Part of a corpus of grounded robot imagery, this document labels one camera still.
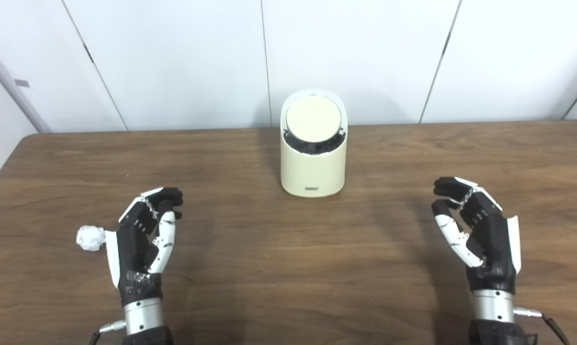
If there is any cream-colored desktop trash bin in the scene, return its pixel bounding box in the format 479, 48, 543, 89
280, 89, 349, 197

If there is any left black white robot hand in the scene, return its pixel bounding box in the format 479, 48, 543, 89
105, 187, 184, 307

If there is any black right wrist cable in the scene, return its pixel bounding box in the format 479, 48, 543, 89
513, 307, 571, 345

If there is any gray wall corner post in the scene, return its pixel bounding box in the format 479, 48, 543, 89
0, 36, 53, 134

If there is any black bin liner bag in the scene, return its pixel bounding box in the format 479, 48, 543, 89
282, 125, 345, 156

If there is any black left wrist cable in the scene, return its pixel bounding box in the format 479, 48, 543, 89
88, 320, 126, 345

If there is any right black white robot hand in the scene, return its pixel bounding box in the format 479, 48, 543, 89
431, 176, 522, 295

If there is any cream round bin lid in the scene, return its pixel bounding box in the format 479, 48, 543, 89
285, 95, 342, 143

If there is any white paper ball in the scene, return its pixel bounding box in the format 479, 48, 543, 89
76, 226, 107, 252

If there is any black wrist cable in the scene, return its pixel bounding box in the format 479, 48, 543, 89
88, 320, 126, 345
513, 307, 571, 345

